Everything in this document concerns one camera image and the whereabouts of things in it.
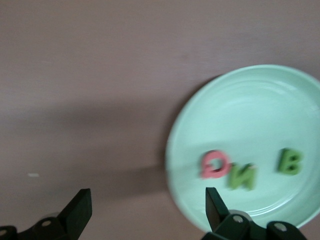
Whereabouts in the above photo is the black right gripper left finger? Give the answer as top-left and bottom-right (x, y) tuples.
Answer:
(0, 188), (94, 240)

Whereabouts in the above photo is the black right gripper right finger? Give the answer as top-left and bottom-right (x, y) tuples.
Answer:
(201, 186), (307, 240)

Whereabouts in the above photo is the green foam letter N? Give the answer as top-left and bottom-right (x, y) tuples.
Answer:
(225, 161), (259, 192)

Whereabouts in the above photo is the red foam letter Q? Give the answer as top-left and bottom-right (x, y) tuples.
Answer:
(199, 149), (232, 180)

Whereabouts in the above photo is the green foam letter B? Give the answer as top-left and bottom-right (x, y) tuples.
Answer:
(275, 147), (305, 176)

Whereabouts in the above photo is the light green plate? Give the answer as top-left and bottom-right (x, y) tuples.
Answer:
(164, 64), (320, 230)

